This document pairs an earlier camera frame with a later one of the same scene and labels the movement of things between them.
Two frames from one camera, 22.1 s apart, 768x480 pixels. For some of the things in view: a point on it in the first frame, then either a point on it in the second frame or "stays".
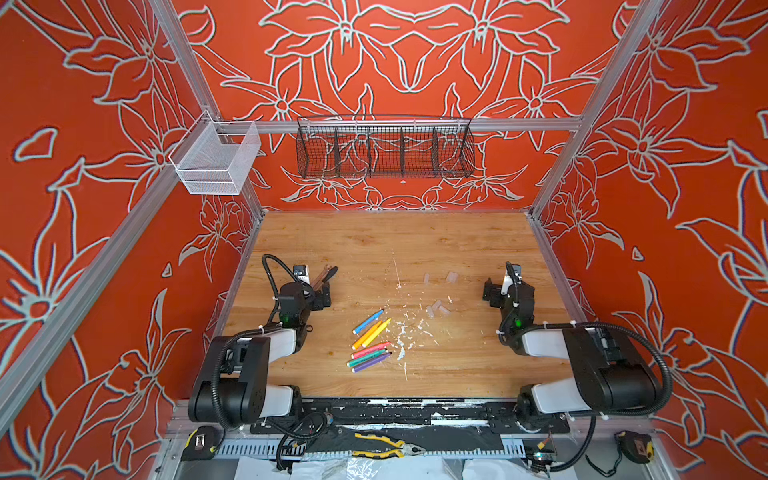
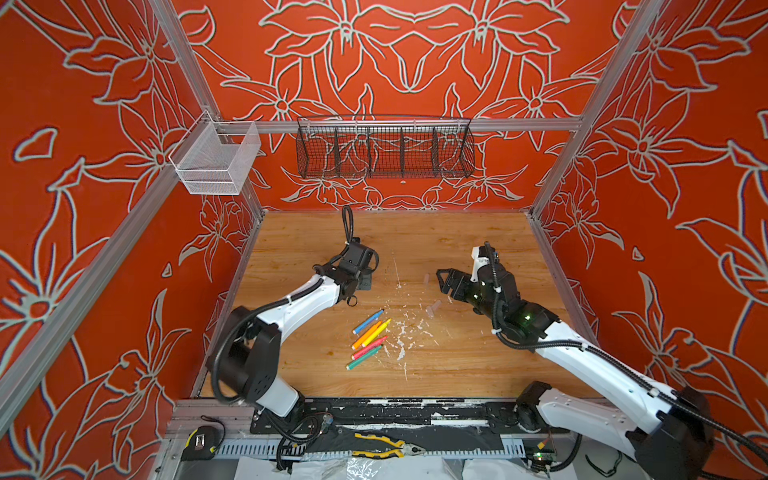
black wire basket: (384, 146) stays
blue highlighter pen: (370, 320) stays
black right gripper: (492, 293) -> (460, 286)
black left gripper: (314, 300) -> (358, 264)
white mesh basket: (216, 157) stays
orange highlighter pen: (366, 335) stays
